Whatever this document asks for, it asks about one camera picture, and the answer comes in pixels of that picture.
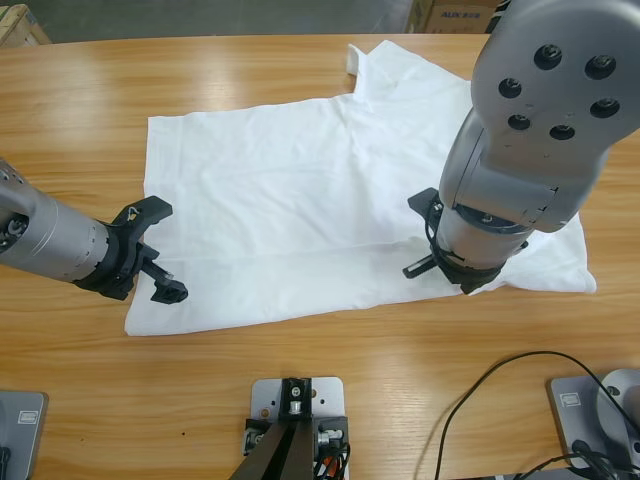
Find white mounting block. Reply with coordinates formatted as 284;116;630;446
248;377;349;451

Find black corner bracket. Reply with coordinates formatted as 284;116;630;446
242;417;274;457
312;413;350;480

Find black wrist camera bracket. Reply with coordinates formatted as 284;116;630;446
407;187;445;236
107;195;174;242

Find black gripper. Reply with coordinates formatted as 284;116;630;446
73;219;190;305
402;238;530;296

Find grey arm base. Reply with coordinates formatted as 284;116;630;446
0;389;50;480
544;368;640;471

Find orange and black wires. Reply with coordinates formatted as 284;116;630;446
313;447;354;480

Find black plug cable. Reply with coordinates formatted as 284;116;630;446
513;439;640;480

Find cardboard box blue print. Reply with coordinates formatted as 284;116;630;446
405;0;496;35

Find dark camera post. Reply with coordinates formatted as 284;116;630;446
232;377;321;480

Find long thin black cable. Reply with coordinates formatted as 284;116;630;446
432;350;640;480

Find white t-shirt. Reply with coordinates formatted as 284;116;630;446
123;40;598;337

